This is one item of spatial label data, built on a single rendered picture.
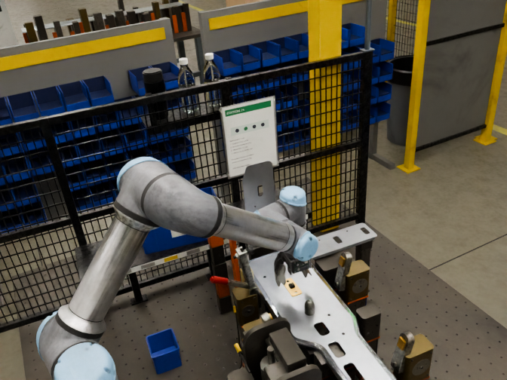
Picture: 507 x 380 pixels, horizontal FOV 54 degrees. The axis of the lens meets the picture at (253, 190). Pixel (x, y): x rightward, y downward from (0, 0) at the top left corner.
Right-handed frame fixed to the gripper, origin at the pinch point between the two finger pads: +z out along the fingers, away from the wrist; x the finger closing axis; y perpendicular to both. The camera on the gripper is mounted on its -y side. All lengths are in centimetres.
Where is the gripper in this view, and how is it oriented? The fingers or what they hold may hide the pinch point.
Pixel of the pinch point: (290, 277)
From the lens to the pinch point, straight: 166.0
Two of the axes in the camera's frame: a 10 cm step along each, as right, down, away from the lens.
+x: 9.2, -2.5, 2.9
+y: 3.8, 4.8, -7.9
